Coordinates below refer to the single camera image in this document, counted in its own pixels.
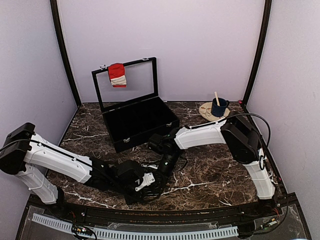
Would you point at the black front rail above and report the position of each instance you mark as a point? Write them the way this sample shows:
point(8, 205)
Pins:
point(92, 216)

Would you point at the left black frame post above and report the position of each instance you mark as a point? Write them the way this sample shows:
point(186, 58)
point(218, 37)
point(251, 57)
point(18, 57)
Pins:
point(63, 51)

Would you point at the right black frame post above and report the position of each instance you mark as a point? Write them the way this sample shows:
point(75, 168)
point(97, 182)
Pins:
point(259, 51)

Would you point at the black display case box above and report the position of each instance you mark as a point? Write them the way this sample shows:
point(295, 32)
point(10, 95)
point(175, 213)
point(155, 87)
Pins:
point(132, 114)

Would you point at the black frame post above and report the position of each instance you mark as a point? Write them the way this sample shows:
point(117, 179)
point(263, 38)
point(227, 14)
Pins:
point(63, 51)
point(259, 51)

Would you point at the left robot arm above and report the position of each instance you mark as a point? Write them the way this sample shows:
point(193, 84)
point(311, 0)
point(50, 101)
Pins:
point(24, 151)

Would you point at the white slotted cable duct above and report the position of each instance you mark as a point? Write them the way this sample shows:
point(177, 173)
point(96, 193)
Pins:
point(142, 232)

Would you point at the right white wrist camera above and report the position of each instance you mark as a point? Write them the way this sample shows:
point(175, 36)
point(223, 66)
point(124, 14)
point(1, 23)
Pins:
point(149, 166)

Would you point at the wooden stick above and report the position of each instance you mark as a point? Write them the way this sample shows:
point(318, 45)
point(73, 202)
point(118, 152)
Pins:
point(217, 98)

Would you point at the dark blue mug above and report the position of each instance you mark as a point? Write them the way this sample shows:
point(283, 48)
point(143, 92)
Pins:
point(218, 110)

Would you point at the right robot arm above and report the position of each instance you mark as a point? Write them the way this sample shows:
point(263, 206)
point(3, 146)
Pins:
point(243, 140)

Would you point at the small green circuit board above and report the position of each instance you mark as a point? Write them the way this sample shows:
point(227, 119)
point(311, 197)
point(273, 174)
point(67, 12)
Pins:
point(81, 231)

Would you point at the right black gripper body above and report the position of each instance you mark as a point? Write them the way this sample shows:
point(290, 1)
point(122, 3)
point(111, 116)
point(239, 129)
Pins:
point(170, 165)

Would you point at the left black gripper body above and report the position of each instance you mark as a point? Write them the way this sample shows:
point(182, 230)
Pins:
point(120, 187)

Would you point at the red and beige sock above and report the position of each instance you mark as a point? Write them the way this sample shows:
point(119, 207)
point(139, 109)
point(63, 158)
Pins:
point(116, 74)

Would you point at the black white striped sock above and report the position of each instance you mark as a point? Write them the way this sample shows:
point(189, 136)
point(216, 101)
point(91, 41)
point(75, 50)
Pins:
point(156, 187)

